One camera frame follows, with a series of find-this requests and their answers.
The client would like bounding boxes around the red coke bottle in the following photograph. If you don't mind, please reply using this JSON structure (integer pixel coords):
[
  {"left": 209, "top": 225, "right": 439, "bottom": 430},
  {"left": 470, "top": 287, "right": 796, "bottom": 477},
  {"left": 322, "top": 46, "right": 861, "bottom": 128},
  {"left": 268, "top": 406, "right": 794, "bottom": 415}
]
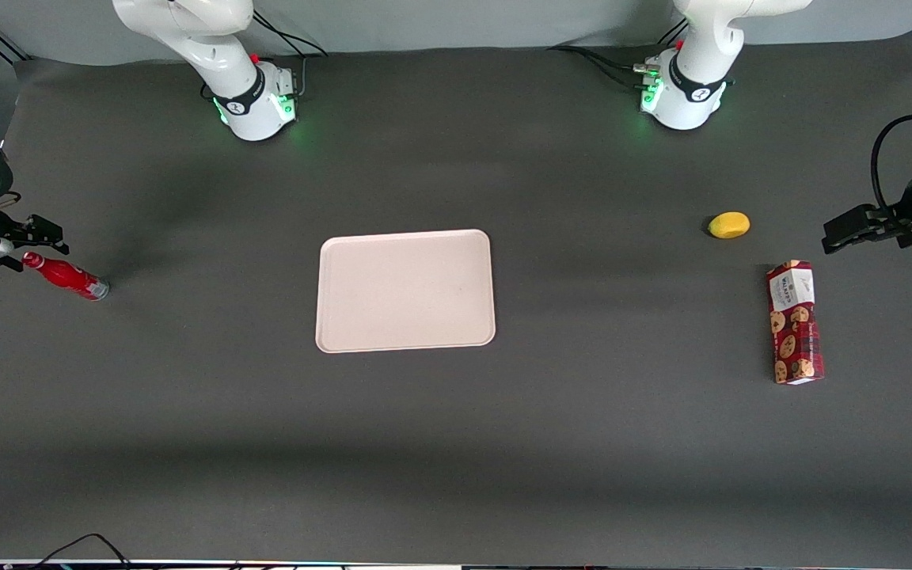
[{"left": 22, "top": 251, "right": 110, "bottom": 302}]

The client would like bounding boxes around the white rectangular tray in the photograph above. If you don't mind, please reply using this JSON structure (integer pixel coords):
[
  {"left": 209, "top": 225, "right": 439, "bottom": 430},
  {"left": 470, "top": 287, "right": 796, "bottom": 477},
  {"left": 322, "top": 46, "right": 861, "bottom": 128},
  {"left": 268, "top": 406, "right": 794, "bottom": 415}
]
[{"left": 315, "top": 229, "right": 497, "bottom": 354}]

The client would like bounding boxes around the red cookie box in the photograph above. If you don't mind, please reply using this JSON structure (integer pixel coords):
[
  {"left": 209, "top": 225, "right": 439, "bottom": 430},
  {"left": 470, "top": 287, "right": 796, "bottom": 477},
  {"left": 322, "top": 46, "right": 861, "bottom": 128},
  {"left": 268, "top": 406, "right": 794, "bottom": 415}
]
[{"left": 766, "top": 260, "right": 826, "bottom": 386}]

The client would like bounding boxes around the yellow lemon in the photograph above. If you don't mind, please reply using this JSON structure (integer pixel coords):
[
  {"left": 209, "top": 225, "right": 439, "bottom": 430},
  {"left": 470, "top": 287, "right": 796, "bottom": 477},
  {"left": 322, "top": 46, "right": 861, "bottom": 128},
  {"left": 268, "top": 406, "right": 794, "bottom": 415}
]
[{"left": 708, "top": 211, "right": 751, "bottom": 239}]

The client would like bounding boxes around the black cable at table edge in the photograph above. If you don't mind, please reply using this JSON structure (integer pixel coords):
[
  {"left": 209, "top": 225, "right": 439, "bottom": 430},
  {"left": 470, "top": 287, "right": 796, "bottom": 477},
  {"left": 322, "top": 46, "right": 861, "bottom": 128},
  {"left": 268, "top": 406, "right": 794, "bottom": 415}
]
[{"left": 28, "top": 533, "right": 134, "bottom": 569}]

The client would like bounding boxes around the black left arm base cable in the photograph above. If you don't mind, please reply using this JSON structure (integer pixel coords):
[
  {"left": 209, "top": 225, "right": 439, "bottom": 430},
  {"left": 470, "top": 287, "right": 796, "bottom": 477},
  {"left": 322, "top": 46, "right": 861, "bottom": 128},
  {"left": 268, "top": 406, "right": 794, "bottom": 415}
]
[{"left": 547, "top": 44, "right": 663, "bottom": 93}]

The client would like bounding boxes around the black arm base cable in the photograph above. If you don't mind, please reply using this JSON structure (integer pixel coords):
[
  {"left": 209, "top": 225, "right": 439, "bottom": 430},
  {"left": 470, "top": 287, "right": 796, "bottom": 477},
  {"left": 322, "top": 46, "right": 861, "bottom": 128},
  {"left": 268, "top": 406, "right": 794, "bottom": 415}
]
[
  {"left": 547, "top": 44, "right": 663, "bottom": 93},
  {"left": 201, "top": 8, "right": 330, "bottom": 101}
]

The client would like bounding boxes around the black right arm base cable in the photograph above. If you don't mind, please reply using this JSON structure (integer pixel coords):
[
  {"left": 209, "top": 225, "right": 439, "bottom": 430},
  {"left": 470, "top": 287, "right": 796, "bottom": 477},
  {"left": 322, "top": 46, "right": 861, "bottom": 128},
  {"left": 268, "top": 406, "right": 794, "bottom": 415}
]
[{"left": 201, "top": 8, "right": 330, "bottom": 101}]

